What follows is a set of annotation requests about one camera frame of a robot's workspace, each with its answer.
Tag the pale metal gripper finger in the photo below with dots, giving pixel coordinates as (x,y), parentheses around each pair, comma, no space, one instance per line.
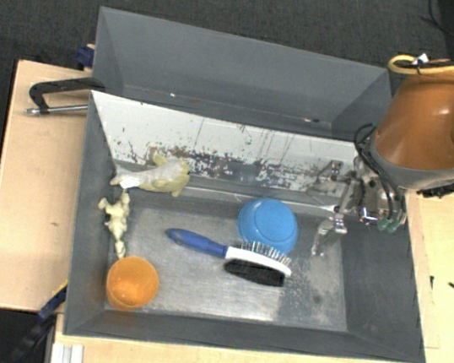
(322,238)
(333,172)

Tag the blue plastic bowl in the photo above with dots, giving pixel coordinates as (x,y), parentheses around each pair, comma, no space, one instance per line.
(268,225)

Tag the blue and white hairbrush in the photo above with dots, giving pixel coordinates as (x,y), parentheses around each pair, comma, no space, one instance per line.
(237,254)

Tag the grey metal bin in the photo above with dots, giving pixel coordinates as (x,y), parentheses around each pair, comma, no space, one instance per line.
(209,293)

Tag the grey and yellow toy shark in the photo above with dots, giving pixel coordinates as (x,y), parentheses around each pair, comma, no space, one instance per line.
(163,177)

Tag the orange plastic cup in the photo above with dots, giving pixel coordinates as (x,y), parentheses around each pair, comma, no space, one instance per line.
(131,285)

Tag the pale yellow toy dinosaur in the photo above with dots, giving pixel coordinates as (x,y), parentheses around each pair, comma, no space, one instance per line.
(118,219)

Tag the black cylinder on white bracket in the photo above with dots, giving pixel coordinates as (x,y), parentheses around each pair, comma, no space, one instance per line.
(439,191)

